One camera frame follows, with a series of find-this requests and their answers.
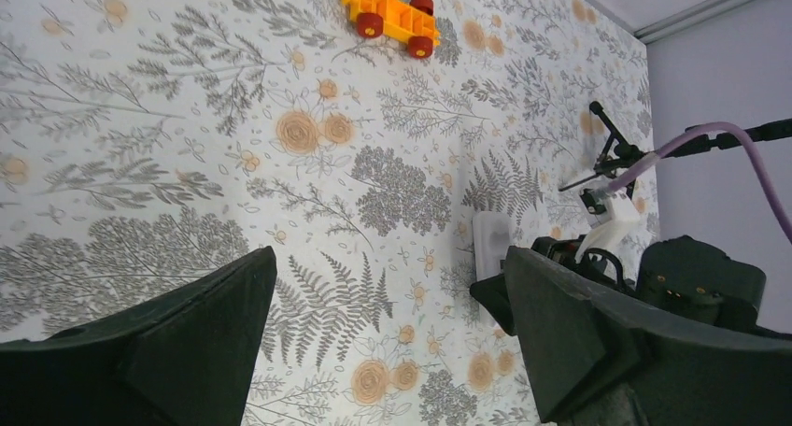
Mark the black tripod mic stand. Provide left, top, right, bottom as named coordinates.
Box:
left=559, top=101, right=791, bottom=192

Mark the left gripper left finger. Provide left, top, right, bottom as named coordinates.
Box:
left=1, top=247, right=277, bottom=425

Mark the floral table mat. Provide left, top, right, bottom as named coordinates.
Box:
left=1, top=0, right=652, bottom=425

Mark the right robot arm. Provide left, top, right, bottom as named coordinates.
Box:
left=530, top=234, right=791, bottom=341

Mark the orange toy car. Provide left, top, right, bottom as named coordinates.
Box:
left=340, top=0, right=441, bottom=60

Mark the white remote control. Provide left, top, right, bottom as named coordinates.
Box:
left=469, top=211, right=513, bottom=329

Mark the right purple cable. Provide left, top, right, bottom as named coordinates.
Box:
left=593, top=121, right=792, bottom=245

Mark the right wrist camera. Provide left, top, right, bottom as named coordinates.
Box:
left=579, top=188, right=641, bottom=253

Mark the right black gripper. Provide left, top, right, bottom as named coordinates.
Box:
left=469, top=235, right=636, bottom=336

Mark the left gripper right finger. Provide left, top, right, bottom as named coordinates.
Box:
left=504, top=247, right=791, bottom=425

